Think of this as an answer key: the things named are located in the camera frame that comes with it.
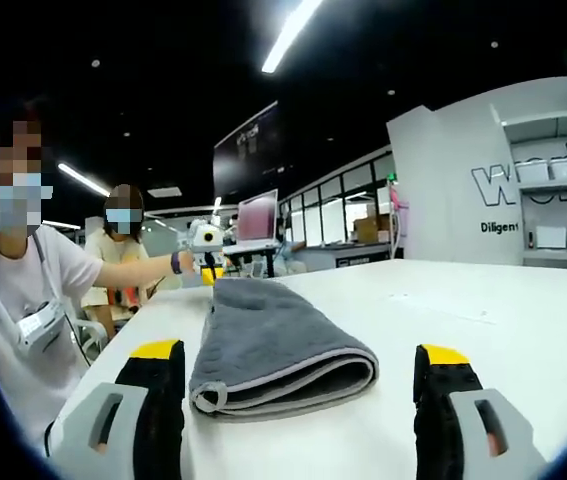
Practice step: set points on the white table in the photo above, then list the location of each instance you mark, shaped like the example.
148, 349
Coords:
463, 325

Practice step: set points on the grey fluffy towel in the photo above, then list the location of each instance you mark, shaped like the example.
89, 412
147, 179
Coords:
273, 340

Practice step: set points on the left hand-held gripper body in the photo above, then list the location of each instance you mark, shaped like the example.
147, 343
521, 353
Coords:
208, 237

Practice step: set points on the computer monitor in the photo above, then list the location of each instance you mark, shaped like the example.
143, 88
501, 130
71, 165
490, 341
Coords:
258, 217

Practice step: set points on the white chest device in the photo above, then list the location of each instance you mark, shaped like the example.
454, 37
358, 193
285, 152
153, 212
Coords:
40, 327

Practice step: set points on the person's body in white shirt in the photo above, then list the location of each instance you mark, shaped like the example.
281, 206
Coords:
13, 280

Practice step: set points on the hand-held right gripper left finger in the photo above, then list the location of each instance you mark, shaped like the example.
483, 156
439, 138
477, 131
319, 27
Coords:
158, 415

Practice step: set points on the large dark wall screen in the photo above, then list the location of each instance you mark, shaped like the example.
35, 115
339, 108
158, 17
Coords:
245, 155

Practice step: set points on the metal storage shelf with bins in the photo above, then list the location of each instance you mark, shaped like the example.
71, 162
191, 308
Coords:
550, 237

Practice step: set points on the grey workbench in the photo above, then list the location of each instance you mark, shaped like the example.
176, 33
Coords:
353, 260

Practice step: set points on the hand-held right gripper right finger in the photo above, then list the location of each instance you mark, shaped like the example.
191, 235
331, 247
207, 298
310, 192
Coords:
440, 415

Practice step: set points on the white chair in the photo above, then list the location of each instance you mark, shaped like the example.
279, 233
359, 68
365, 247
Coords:
90, 335

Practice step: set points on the pink tool on white stand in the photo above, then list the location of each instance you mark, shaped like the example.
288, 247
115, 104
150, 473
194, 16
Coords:
399, 202

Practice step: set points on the grey metal shelving rack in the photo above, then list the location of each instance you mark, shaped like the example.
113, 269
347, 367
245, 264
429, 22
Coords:
553, 187

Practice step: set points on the brown cardboard box stack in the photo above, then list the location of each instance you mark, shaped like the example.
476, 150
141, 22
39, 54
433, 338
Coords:
370, 230

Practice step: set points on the ceiling light strip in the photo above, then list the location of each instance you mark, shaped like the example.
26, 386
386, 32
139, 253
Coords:
83, 179
290, 37

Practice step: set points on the dark wristband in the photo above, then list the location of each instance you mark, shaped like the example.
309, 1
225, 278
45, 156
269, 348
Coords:
176, 262

